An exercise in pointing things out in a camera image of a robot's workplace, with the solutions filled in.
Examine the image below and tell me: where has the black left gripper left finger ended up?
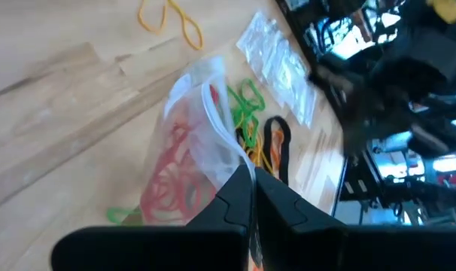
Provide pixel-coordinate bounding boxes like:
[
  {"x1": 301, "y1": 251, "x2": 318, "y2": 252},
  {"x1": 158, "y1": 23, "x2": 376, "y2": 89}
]
[{"x1": 50, "y1": 165, "x2": 256, "y2": 271}]

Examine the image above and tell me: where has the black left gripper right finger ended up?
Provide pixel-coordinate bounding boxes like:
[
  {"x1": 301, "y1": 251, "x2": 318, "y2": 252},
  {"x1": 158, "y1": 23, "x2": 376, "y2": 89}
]
[{"x1": 256, "y1": 169, "x2": 456, "y2": 271}]

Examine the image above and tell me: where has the red rubber band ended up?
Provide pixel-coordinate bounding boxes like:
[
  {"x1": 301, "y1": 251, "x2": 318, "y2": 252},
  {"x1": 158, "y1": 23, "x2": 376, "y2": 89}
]
[
  {"x1": 139, "y1": 120, "x2": 199, "y2": 227},
  {"x1": 167, "y1": 165, "x2": 218, "y2": 223},
  {"x1": 208, "y1": 84, "x2": 221, "y2": 110}
]

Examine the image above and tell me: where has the orange rubber band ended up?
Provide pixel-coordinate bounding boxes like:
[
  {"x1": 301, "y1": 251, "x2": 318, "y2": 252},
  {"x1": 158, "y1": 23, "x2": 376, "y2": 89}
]
[
  {"x1": 269, "y1": 129, "x2": 285, "y2": 172},
  {"x1": 137, "y1": 0, "x2": 205, "y2": 52}
]

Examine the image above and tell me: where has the green rubber band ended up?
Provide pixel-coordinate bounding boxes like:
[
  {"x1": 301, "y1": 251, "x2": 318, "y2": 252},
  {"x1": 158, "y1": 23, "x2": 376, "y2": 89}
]
[
  {"x1": 106, "y1": 206, "x2": 143, "y2": 226},
  {"x1": 227, "y1": 78, "x2": 266, "y2": 148}
]

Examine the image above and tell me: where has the yellow rubber band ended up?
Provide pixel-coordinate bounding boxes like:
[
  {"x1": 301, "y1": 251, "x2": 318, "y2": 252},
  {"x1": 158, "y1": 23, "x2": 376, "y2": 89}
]
[{"x1": 242, "y1": 123, "x2": 276, "y2": 176}]

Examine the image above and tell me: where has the yellow tape tag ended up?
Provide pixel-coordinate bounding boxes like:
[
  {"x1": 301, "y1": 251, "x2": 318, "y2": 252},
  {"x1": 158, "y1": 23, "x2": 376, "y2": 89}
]
[{"x1": 426, "y1": 0, "x2": 456, "y2": 24}]

